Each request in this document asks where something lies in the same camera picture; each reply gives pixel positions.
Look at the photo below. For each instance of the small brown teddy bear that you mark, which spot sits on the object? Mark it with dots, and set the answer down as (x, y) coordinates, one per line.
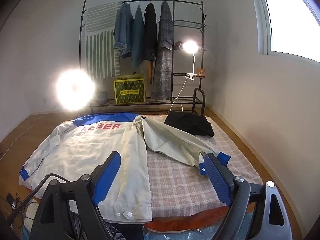
(200, 72)

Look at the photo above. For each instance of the grey plaid coat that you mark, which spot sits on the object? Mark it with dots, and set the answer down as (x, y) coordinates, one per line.
(162, 62)

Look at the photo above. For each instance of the blue denim jacket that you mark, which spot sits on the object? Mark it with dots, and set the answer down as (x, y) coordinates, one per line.
(123, 30)

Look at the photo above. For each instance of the black coat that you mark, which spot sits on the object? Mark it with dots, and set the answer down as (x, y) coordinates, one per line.
(150, 35)

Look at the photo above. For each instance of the pink plaid blanket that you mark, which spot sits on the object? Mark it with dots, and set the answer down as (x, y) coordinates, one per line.
(180, 180)

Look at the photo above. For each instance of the green striped white rug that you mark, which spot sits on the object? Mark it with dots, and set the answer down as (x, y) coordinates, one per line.
(100, 47)

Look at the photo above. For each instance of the teal jacket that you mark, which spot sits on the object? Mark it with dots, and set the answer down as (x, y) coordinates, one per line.
(138, 40)

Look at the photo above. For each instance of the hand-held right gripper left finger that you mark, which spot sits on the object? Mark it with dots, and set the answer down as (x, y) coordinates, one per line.
(107, 180)

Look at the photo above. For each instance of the window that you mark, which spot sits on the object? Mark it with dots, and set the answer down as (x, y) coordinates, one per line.
(287, 25)

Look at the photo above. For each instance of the black metal clothes rack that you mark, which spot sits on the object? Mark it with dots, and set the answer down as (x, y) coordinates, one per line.
(155, 101)

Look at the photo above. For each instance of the dark patterned cloth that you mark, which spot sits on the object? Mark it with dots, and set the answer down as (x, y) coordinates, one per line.
(115, 232)

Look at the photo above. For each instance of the blue plastic bag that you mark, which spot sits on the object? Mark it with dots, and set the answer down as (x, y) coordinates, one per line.
(175, 235)

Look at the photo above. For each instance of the black folded garment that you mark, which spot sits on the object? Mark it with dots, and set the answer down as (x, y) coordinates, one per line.
(190, 125)

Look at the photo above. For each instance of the white clip lamp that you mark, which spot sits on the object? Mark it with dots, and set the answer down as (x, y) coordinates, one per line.
(190, 47)

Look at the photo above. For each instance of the white and blue jacket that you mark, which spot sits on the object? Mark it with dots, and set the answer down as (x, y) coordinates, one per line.
(100, 150)

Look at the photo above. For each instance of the yellow green patterned box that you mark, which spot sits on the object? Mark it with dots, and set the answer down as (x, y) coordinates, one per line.
(128, 92)

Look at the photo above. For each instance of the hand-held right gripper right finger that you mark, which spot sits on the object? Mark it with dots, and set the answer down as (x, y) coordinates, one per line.
(217, 180)

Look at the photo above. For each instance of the grey plant pot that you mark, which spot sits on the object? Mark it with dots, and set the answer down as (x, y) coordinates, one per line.
(102, 97)

